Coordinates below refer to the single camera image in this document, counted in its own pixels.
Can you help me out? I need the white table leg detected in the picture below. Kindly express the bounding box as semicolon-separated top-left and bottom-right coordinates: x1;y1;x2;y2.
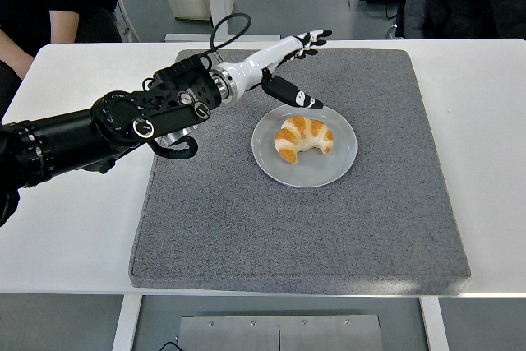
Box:
418;296;451;351
111;295;143;351

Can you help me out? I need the golden croissant bread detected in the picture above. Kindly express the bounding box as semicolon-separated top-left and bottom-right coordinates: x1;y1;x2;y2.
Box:
274;115;335;164

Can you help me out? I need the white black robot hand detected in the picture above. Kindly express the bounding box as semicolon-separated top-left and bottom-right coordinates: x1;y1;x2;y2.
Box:
228;29;333;110

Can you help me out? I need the grey metal plate with screws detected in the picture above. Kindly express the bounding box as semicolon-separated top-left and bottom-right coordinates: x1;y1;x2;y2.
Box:
179;314;385;351

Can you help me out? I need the grey speckled mat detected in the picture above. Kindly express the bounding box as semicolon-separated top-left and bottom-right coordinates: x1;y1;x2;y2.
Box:
128;48;472;297

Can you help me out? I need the round grey plate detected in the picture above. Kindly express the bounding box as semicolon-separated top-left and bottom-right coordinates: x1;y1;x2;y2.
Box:
251;102;358;188

